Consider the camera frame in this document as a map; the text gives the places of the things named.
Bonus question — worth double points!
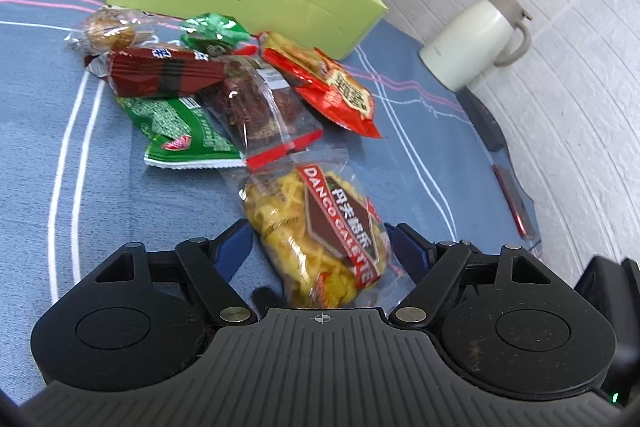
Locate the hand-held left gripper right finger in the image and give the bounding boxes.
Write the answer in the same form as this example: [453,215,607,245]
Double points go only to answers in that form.
[389,223,576,328]

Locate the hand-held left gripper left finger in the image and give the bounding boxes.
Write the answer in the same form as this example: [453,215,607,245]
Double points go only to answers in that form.
[75,221,260,327]

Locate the clear packet yellow crisps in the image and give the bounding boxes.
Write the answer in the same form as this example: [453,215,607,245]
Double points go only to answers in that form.
[220,149,403,309]

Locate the green snack packet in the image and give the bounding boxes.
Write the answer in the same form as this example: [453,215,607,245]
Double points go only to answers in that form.
[116,96,247,170]

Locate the clear packet dark red fruit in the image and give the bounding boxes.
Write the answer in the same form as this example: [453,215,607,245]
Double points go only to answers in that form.
[195,56,325,171]

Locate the red snack packet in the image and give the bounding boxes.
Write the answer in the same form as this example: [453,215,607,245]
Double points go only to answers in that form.
[259,32,383,140]

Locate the dark red cookie packet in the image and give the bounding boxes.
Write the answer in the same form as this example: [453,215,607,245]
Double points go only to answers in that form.
[84,46,228,100]

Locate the green candy packet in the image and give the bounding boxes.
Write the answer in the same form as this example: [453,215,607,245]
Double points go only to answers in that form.
[180,13,252,58]

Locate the golden pastry clear packet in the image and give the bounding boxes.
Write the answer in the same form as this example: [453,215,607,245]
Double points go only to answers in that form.
[64,6,153,55]

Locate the red smartphone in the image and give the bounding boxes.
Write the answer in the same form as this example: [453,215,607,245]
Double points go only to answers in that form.
[491,163,541,239]

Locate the black case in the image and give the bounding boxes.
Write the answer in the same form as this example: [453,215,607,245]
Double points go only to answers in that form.
[457,87,506,152]

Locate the white thermos jug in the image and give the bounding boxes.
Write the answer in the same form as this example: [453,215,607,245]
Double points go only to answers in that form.
[419,0,533,92]

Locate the blue striped tablecloth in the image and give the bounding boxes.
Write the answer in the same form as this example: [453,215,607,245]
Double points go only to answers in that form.
[0,0,551,403]

